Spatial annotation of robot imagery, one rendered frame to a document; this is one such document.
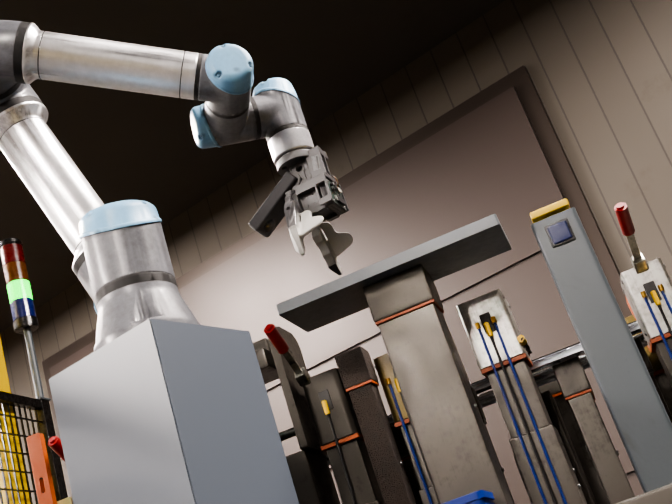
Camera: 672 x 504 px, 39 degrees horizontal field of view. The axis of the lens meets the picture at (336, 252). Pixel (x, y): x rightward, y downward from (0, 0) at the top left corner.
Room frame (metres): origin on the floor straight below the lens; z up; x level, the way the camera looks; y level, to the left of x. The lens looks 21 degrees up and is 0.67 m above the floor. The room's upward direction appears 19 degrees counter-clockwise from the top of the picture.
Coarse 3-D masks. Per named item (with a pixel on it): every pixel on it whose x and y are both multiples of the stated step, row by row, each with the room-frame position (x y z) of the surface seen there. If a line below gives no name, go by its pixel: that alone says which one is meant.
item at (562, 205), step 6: (552, 204) 1.35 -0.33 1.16; (558, 204) 1.35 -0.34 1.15; (564, 204) 1.35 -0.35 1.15; (540, 210) 1.35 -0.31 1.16; (546, 210) 1.35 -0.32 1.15; (552, 210) 1.35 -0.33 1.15; (558, 210) 1.36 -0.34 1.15; (564, 210) 1.36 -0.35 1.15; (534, 216) 1.36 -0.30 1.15; (540, 216) 1.36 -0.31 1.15; (546, 216) 1.36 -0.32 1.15; (534, 222) 1.37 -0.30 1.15
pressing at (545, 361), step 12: (636, 324) 1.60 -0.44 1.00; (636, 336) 1.71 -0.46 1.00; (564, 348) 1.63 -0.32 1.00; (576, 348) 1.62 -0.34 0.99; (540, 360) 1.64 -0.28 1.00; (552, 360) 1.63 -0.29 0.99; (564, 360) 1.72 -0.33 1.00; (540, 372) 1.75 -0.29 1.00; (552, 372) 1.79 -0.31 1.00; (480, 384) 1.66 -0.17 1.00; (540, 384) 1.83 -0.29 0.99; (480, 396) 1.79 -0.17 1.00; (492, 396) 1.83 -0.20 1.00
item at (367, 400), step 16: (352, 352) 1.55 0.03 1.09; (368, 352) 1.59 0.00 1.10; (352, 368) 1.55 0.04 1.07; (368, 368) 1.55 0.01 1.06; (352, 384) 1.55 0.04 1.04; (368, 384) 1.55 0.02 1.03; (352, 400) 1.56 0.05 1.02; (368, 400) 1.56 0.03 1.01; (368, 416) 1.56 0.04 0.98; (384, 416) 1.57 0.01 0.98; (368, 432) 1.56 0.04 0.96; (384, 432) 1.55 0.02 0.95; (368, 448) 1.56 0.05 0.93; (384, 448) 1.56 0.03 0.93; (384, 464) 1.56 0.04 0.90; (400, 464) 1.57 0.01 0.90; (384, 480) 1.56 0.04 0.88; (400, 480) 1.55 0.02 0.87; (384, 496) 1.56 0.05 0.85; (400, 496) 1.56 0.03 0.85
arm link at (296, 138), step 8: (288, 128) 1.43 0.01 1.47; (296, 128) 1.43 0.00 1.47; (304, 128) 1.44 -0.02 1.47; (280, 136) 1.43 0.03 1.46; (288, 136) 1.43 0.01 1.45; (296, 136) 1.43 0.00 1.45; (304, 136) 1.44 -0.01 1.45; (272, 144) 1.44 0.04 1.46; (280, 144) 1.43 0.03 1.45; (288, 144) 1.43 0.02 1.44; (296, 144) 1.43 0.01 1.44; (304, 144) 1.43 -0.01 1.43; (312, 144) 1.45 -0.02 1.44; (272, 152) 1.45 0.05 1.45; (280, 152) 1.43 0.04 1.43; (288, 152) 1.43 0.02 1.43
